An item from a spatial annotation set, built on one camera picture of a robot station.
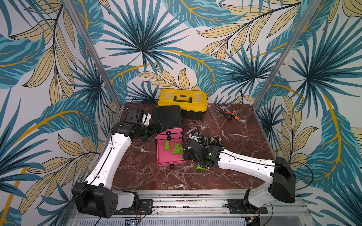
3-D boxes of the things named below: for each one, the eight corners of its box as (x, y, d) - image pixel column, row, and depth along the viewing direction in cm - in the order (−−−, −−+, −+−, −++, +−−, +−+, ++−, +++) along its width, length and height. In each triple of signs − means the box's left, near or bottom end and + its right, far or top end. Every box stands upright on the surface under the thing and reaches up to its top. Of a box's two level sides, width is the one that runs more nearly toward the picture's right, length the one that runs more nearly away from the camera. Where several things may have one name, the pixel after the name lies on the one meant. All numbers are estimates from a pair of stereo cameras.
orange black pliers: (234, 124, 111) (235, 122, 109) (216, 110, 120) (217, 108, 119) (240, 120, 114) (241, 118, 112) (221, 106, 123) (222, 104, 121)
